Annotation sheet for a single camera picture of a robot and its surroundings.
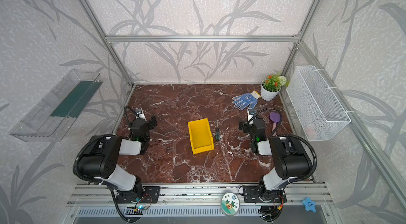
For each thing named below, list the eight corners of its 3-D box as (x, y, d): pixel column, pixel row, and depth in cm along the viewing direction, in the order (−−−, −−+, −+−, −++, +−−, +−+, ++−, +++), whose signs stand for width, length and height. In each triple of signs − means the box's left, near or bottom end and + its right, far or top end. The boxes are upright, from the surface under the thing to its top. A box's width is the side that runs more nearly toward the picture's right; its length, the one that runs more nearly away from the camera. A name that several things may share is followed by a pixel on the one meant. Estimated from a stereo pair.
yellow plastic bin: (193, 155, 88) (192, 150, 82) (189, 128, 99) (187, 122, 93) (214, 150, 90) (214, 145, 84) (208, 124, 101) (207, 118, 95)
